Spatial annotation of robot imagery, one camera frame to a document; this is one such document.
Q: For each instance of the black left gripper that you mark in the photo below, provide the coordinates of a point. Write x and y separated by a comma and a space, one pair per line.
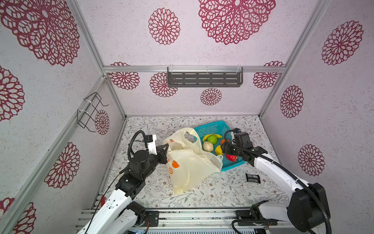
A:
162, 153

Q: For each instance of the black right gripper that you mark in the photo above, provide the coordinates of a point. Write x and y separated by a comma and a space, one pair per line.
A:
226, 146

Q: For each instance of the yellow toy lemon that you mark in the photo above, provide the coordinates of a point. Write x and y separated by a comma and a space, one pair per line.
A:
218, 150

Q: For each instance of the red toy pepper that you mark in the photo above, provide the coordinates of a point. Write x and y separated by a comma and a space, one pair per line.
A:
231, 158

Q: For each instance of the yellow toy banana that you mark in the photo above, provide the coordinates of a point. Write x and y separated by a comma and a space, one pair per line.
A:
206, 136

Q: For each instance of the cream plastic bag orange print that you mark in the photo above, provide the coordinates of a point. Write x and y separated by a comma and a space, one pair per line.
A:
187, 163

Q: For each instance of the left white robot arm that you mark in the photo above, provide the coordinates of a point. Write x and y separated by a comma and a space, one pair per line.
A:
120, 212

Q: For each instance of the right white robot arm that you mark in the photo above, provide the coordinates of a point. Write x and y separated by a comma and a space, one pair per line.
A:
308, 206

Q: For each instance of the green toy fruit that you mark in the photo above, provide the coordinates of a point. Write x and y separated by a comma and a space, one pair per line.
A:
212, 139

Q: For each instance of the teal plastic basket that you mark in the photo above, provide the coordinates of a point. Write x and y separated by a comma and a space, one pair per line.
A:
218, 129

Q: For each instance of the small black packet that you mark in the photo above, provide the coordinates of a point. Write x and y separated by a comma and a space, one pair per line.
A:
253, 178

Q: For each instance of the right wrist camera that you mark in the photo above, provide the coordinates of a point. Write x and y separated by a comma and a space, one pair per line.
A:
242, 139

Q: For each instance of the grey slotted wall shelf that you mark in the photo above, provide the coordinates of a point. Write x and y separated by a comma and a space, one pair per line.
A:
204, 77

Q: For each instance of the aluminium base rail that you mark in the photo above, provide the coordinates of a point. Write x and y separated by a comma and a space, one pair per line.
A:
188, 219

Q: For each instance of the black wire wall rack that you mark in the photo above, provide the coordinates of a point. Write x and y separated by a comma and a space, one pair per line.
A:
84, 116

